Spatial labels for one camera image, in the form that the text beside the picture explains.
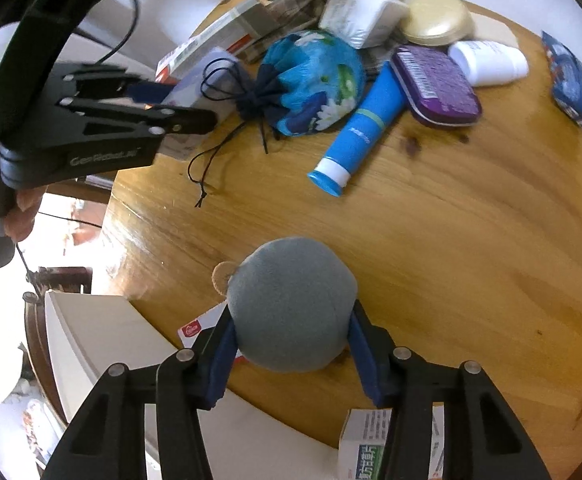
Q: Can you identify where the white tissue packet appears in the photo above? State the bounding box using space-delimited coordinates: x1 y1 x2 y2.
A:
318 0 411 50

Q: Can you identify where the white box with green label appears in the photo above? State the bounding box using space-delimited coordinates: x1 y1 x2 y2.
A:
337 406 446 480

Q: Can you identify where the red and white long box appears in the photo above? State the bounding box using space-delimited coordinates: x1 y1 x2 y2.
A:
155 0 272 83

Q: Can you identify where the purple tin case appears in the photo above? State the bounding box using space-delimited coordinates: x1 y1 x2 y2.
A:
390 44 482 127

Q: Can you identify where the blue floral drawstring pouch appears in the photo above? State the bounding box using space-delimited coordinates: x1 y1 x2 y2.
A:
187 29 367 208

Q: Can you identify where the thin black cable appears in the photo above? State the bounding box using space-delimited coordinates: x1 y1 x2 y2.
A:
88 0 141 66

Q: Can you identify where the person's left hand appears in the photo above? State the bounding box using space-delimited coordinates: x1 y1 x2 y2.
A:
0 180 47 243

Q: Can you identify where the small white box red logo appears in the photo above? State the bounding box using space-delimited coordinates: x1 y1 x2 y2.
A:
177 301 249 366

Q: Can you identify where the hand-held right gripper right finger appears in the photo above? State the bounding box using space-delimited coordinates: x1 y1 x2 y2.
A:
346 300 554 480

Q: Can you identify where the thick black cable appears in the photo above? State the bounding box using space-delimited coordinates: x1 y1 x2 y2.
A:
0 0 139 151

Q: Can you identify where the blue tube with white cap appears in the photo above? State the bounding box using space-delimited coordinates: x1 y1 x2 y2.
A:
307 60 408 197

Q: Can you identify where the dark blue snack packet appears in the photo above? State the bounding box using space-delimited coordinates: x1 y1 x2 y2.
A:
541 31 582 153

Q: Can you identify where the white plastic bottle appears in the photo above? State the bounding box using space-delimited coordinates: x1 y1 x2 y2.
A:
447 40 530 87

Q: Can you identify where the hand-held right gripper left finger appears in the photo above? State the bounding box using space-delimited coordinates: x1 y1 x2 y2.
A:
44 305 244 480

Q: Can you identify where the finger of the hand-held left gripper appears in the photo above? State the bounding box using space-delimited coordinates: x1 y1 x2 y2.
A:
54 100 218 148
46 62 174 108

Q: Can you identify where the round gold tin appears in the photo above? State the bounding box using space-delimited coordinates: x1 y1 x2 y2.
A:
400 0 474 47

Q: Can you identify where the white plastic bin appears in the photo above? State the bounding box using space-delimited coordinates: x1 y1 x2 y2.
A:
44 290 342 480

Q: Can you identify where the dark wooden furniture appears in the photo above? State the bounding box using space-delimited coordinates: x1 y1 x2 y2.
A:
21 265 94 421

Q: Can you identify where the round plush toy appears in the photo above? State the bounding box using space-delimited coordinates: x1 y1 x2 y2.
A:
212 236 359 373

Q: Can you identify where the pale purple box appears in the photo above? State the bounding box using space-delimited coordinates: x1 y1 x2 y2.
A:
158 46 244 161

